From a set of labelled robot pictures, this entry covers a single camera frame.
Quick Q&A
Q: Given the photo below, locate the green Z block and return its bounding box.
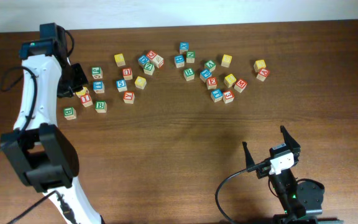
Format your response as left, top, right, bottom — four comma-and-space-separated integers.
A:
143, 63, 155, 75

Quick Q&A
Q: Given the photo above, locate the blue T block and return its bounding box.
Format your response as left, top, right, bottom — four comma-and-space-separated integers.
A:
211, 89, 223, 103

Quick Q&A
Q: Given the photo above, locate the yellow block centre left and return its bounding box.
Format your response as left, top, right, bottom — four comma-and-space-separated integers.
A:
135, 76, 147, 90

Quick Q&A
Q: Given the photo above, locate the red number block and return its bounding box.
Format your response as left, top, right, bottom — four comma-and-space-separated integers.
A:
80, 94, 93, 107

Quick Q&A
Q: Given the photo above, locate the red M block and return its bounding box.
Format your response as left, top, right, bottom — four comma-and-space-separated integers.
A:
234, 78, 247, 93

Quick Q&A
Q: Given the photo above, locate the green J block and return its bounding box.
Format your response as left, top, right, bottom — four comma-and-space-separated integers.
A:
91, 67, 103, 79

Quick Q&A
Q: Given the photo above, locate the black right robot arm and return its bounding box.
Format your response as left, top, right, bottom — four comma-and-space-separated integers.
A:
242, 126, 325, 223

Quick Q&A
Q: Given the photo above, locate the green V block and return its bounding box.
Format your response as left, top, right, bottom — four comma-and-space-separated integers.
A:
204, 60, 216, 72

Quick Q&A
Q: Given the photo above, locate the yellow block far right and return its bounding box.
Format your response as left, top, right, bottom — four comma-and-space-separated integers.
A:
254, 60, 266, 73

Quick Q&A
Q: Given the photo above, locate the green b block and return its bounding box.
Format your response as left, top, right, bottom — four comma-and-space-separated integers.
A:
95, 101, 107, 113
63, 107, 76, 120

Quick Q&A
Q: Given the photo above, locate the black round arm base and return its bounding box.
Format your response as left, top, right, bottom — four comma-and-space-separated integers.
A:
296, 179, 325, 215

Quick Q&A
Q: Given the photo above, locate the red K block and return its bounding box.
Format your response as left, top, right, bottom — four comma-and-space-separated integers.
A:
123, 91, 135, 104

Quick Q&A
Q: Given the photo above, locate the blue H block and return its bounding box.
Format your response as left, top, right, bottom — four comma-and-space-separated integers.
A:
174, 55, 185, 68

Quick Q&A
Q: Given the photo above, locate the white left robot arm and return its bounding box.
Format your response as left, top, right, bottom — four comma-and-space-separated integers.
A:
0, 23, 104, 223

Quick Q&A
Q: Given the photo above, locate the red 3 block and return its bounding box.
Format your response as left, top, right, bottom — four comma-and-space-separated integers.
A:
223, 90, 235, 103

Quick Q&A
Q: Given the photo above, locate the green R block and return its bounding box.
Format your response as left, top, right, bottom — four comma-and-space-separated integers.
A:
183, 68, 195, 81

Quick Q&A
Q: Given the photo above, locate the tilted red-edged block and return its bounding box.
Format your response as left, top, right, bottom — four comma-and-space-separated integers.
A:
151, 55, 164, 68

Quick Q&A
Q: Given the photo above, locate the blue I block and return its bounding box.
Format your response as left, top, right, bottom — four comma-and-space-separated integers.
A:
93, 81, 105, 94

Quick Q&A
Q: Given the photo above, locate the blue P block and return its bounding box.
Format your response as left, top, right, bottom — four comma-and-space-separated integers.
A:
200, 69, 212, 83

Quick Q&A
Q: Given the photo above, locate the yellow block near M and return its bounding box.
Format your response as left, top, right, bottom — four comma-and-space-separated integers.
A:
224, 73, 237, 88

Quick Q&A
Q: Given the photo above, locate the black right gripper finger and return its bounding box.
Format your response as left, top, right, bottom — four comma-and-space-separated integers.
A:
242, 141, 255, 172
280, 126, 301, 152

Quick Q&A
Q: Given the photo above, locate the blue D block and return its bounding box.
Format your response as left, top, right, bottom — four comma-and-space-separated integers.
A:
138, 55, 149, 68

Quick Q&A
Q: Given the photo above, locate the yellow block far left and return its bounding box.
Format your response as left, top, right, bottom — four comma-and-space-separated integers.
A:
75, 86, 89, 98

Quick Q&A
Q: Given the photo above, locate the red A block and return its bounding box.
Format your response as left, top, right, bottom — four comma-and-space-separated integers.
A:
257, 68, 270, 82

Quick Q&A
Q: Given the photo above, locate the blue 5 block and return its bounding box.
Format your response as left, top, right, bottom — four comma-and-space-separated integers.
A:
116, 79, 127, 92

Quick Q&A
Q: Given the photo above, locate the blue X block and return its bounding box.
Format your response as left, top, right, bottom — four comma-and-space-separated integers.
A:
179, 42, 189, 54

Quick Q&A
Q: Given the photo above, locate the yellow block upper right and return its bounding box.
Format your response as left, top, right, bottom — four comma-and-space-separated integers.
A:
221, 54, 232, 68

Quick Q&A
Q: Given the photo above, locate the yellow block upper left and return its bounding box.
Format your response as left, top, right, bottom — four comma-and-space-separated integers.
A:
114, 54, 126, 67

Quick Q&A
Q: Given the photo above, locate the red U block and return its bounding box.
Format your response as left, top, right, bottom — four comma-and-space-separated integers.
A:
122, 67, 133, 80

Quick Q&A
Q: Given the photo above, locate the red C block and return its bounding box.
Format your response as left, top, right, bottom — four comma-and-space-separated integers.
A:
145, 50, 157, 60

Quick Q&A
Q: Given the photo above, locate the red E block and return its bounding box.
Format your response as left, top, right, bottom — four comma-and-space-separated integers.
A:
206, 77, 217, 90

